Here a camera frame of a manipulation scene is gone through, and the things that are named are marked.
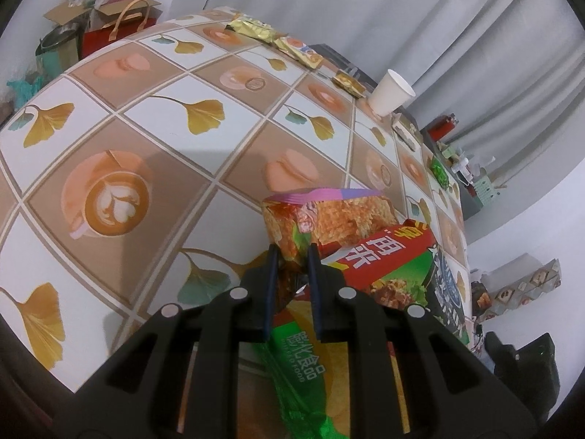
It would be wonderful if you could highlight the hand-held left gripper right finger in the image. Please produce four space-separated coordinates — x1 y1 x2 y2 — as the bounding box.
307 243 535 439

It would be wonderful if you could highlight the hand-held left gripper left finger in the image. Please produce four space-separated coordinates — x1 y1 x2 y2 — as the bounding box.
75 243 280 439

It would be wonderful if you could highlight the green chip bag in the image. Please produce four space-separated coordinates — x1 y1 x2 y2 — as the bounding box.
249 244 473 439

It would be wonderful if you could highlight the pink-edged snack packet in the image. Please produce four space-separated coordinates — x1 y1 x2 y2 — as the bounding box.
261 187 398 268

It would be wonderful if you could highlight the red snack bag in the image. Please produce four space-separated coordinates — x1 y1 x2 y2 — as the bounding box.
320 222 437 293

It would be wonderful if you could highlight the black snack box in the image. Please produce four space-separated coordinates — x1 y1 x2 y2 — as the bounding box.
471 281 492 318

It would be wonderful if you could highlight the small green packet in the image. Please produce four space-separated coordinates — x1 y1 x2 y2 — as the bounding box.
430 155 451 188

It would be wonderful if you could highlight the pale yellow snack packet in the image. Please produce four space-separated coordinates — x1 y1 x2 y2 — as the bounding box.
393 114 419 149

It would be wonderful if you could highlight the red thermos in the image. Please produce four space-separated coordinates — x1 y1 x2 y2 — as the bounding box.
427 113 458 142

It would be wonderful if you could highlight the small gold snack packet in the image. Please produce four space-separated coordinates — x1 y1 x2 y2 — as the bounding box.
333 71 366 98

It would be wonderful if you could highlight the white paper cup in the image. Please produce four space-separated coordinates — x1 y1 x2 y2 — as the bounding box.
369 70 416 117

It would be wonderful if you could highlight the yellow and blue snack packet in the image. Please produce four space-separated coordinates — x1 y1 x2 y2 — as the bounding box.
274 35 323 68

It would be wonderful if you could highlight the grey curtain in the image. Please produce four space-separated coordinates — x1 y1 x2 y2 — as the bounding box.
174 0 585 179

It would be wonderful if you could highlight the red gift bag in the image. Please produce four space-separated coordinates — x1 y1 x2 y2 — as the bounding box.
82 0 158 58

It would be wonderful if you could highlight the teal cloth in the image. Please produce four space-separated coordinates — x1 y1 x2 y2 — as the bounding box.
7 75 46 106

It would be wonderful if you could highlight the grey and green bucket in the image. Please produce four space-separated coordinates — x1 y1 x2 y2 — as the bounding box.
35 23 85 76

